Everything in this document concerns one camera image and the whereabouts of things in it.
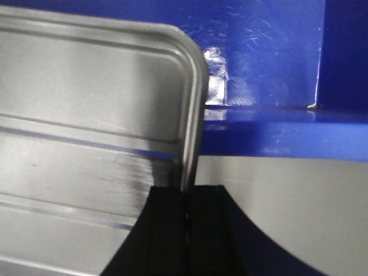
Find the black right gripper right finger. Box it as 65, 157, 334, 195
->
188, 185, 322, 275

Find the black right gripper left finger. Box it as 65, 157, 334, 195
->
101, 187, 186, 275

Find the small silver ribbed tray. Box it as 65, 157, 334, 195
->
1, 5, 209, 275

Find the large blue plastic box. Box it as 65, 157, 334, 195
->
5, 1, 367, 162

